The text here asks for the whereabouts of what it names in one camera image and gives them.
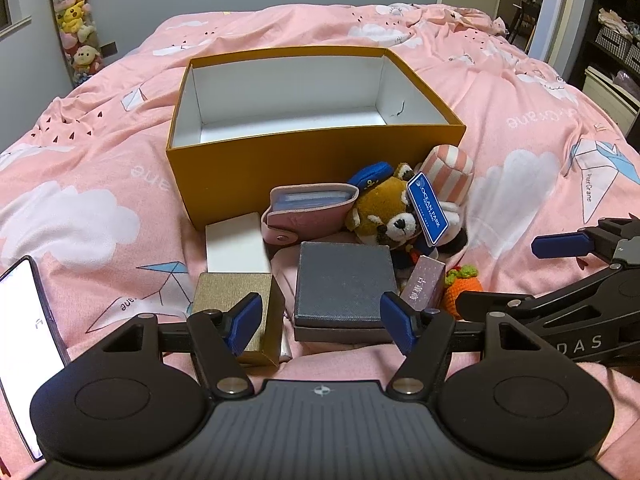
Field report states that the white plush with striped hat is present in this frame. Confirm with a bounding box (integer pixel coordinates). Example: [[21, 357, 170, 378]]
[[424, 144, 476, 261]]

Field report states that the red panda plush toy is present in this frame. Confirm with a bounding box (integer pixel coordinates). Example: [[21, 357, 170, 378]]
[[345, 161, 453, 266]]

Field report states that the small shiny purple box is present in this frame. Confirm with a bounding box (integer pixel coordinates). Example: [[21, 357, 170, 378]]
[[400, 255, 447, 313]]

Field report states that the small white box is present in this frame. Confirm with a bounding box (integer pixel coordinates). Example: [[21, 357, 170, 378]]
[[205, 212, 273, 276]]

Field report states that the orange cardboard box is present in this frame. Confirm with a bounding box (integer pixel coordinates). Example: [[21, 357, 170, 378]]
[[165, 45, 467, 226]]

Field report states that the dark chair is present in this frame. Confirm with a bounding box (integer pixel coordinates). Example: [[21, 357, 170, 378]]
[[510, 0, 543, 43]]

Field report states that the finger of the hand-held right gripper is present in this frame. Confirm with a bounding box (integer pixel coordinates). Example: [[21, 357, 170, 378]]
[[456, 262, 640, 333], [531, 216, 640, 264]]

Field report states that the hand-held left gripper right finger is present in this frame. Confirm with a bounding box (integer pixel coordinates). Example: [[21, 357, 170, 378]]
[[380, 291, 543, 401]]

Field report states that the checkered storage basket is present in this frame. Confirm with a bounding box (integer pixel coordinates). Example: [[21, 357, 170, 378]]
[[595, 25, 640, 61]]

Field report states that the clear tube of plush toys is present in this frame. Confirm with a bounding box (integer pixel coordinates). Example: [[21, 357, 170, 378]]
[[42, 0, 106, 88]]

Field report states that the orange crochet carrot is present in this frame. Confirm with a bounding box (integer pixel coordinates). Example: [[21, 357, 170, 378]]
[[442, 265, 483, 318]]

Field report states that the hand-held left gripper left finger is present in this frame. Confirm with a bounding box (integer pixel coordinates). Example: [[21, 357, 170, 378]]
[[100, 292, 263, 401]]

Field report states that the small gold box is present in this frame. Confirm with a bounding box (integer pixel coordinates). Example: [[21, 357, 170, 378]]
[[192, 272, 286, 368]]

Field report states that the white door frame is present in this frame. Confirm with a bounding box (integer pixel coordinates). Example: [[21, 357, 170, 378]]
[[532, 0, 601, 68]]

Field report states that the pink card wallet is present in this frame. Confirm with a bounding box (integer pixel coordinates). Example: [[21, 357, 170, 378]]
[[261, 182, 360, 241]]

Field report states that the grey square gift box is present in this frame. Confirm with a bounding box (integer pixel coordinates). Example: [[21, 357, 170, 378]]
[[293, 241, 401, 345]]

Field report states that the white storage bin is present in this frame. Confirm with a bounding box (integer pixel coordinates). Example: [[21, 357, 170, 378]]
[[581, 66, 640, 138]]

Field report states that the smartphone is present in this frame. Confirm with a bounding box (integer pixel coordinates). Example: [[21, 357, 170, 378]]
[[0, 255, 71, 461]]

